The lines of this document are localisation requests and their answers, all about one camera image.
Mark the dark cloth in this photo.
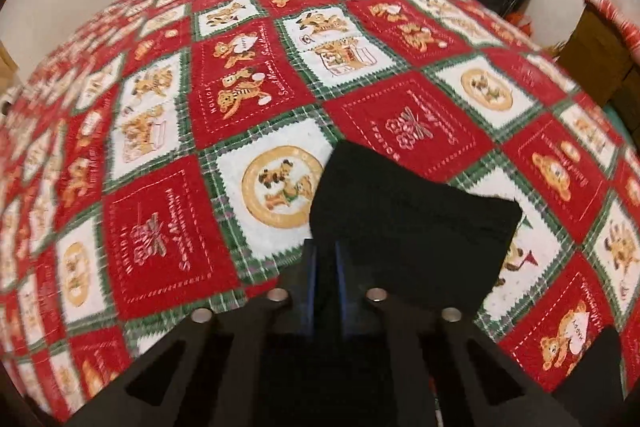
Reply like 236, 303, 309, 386
574, 328, 622, 390

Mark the black sock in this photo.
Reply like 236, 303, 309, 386
309, 141, 523, 330

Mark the brown cardboard box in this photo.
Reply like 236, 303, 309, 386
555, 4, 636, 108

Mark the red white wrapping paper roll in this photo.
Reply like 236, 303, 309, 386
580, 0, 640, 52

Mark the teal object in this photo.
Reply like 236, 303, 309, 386
605, 101, 640, 135

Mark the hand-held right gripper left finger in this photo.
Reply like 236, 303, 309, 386
65, 239, 323, 427

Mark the red printed bedspread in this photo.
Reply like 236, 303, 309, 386
0, 0, 640, 427

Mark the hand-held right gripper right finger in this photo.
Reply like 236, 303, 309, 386
330, 241, 583, 427

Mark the red orange object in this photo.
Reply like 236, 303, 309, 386
505, 9, 537, 38

